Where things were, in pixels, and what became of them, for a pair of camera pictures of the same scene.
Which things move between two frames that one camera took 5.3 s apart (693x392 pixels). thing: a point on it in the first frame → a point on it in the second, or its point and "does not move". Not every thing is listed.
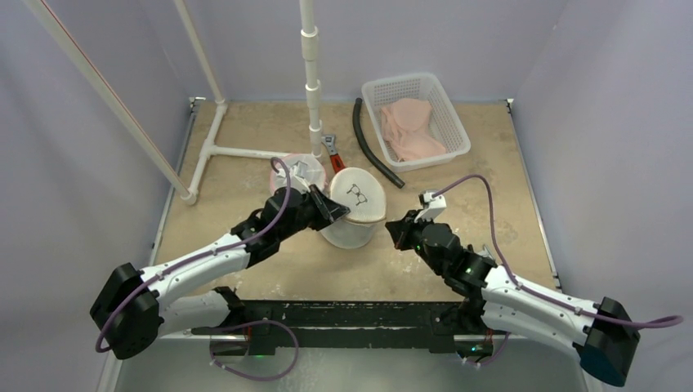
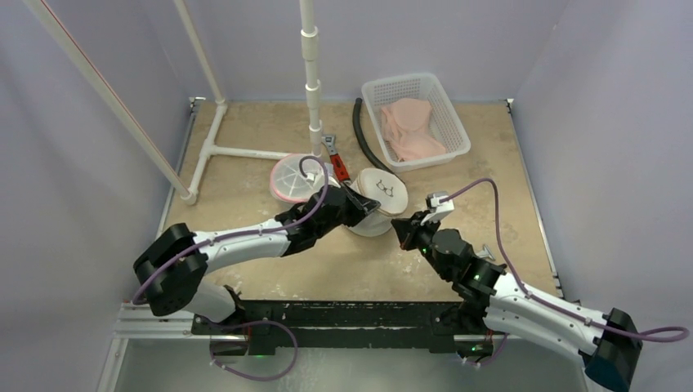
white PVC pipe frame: (190, 193) does not move
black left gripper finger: (332, 209) → (367, 204)
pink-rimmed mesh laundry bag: (304, 171) does not move
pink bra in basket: (404, 124) does not move
